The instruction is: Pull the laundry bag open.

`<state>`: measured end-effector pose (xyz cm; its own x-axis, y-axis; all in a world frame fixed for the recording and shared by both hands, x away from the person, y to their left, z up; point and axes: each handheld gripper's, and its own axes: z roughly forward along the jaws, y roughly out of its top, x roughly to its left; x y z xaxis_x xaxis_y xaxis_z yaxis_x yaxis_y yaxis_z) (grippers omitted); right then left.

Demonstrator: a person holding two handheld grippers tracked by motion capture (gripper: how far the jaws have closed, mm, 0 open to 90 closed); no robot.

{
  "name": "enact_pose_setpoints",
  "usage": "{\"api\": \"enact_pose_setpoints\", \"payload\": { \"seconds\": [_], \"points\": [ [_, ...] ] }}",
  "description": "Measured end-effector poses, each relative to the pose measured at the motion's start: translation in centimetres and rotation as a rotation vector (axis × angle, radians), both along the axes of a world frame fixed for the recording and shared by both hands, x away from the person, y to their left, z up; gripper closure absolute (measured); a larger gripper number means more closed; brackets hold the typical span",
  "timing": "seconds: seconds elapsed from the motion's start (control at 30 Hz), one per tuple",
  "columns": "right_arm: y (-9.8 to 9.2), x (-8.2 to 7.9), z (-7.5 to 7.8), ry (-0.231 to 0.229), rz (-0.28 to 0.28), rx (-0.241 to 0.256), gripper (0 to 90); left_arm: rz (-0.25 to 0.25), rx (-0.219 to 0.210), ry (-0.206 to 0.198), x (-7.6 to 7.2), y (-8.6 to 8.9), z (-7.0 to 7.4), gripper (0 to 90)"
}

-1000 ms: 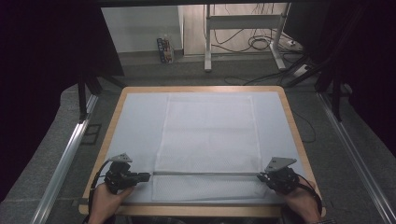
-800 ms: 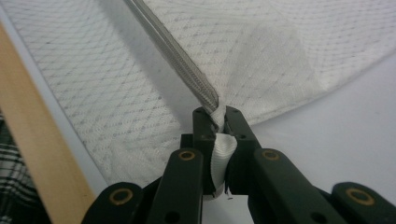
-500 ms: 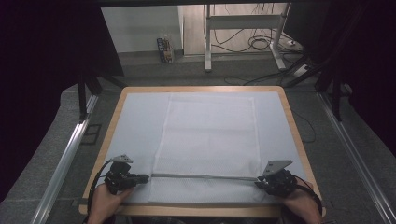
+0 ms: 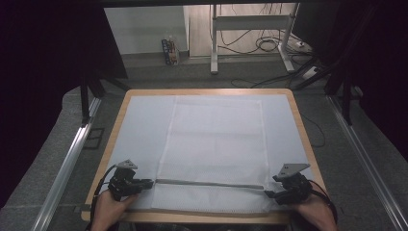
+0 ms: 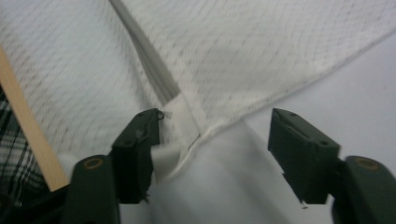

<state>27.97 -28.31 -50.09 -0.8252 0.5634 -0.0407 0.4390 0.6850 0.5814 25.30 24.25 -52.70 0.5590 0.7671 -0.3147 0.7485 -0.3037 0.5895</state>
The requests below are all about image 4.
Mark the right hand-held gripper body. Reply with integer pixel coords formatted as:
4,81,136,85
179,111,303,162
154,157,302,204
272,163,313,206

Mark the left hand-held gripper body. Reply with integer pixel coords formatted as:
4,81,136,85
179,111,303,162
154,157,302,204
108,159,142,202

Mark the white mesh laundry bag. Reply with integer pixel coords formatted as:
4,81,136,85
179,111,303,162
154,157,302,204
151,95,274,215

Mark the person's left hand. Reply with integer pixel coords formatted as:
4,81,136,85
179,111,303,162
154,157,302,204
92,191,140,225

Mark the person's right hand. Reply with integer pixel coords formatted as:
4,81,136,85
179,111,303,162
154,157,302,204
293,192,338,225

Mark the black metal stand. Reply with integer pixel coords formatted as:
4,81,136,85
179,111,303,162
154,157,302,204
78,72,131,128
292,56,355,127

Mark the white power strip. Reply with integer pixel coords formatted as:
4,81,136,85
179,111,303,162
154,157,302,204
301,65,320,81

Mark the blue pack of bottles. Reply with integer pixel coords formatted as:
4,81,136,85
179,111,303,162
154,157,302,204
161,35,181,66

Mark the black curtain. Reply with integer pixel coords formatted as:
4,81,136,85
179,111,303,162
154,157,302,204
291,0,408,163
0,0,129,210

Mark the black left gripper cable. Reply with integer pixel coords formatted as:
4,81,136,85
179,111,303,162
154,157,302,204
89,164,118,222

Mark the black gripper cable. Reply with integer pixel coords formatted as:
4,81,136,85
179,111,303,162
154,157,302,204
307,179,340,224
89,164,118,222

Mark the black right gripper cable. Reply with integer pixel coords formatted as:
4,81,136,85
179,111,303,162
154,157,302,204
307,179,340,224

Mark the thin black floor cable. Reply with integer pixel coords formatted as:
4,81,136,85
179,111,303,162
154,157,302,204
300,113,327,149

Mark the aluminium floor rail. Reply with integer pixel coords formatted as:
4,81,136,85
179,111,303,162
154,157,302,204
326,94,408,231
31,95,104,231

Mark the tangle of black floor cables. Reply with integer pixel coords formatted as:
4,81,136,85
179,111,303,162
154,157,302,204
217,28,292,56

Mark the white desk frame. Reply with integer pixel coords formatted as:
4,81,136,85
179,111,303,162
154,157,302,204
209,3,300,75

